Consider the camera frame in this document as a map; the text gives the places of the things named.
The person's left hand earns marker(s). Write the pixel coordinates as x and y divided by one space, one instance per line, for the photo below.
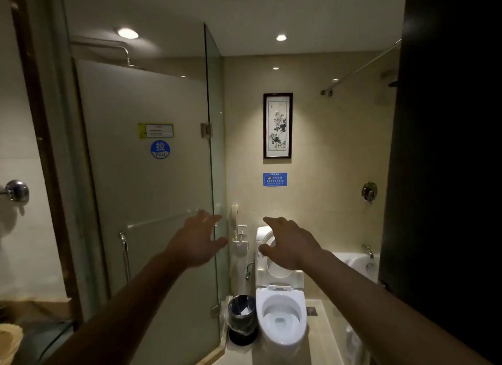
196 243

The person's right hand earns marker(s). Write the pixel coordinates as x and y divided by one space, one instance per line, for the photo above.
294 247

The person's left forearm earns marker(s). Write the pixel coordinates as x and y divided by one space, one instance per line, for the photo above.
117 317

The person's right forearm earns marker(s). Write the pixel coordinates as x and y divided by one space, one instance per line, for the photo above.
372 310

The white cloth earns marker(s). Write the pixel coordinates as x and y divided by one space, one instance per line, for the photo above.
355 347

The toilet water valve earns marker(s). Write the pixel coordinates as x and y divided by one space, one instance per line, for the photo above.
248 270

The white toilet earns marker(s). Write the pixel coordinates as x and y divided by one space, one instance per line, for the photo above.
280 310

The square floor drain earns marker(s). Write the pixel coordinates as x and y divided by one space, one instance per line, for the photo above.
311 311

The white bathtub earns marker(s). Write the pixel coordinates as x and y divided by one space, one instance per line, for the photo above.
359 264

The glass shower door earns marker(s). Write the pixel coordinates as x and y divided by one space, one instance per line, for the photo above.
157 188

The chrome bathtub faucet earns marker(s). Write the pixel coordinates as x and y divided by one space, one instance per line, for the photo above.
368 251

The fixed glass shower panel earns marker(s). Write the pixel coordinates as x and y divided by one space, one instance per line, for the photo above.
217 160

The black trash bin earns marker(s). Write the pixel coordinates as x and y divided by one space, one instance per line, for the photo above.
242 317

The blue round sticker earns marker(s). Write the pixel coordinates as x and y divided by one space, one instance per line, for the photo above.
160 149

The chrome glass door hinge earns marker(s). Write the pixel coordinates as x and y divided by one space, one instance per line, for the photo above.
206 130

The yellow notice sticker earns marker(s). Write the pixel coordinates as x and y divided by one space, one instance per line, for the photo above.
156 130

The framed flower picture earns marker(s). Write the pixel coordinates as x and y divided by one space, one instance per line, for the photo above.
277 125

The dark wooden door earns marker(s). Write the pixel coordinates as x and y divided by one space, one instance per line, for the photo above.
443 160

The chrome door knob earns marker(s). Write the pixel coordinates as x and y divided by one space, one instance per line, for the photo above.
16 191

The metal shower curtain rod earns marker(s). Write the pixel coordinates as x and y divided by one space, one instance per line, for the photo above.
361 67

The round ceiling light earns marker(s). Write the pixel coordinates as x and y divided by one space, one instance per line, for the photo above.
128 33
281 37

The white wall phone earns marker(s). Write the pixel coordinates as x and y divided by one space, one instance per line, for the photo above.
234 221

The blue rectangular wall sign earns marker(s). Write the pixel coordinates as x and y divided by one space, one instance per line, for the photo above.
275 179

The chrome wall valve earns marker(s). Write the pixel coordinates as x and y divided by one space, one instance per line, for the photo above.
369 192

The brown wooden door frame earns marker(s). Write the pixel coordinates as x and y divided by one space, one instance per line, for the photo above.
43 149

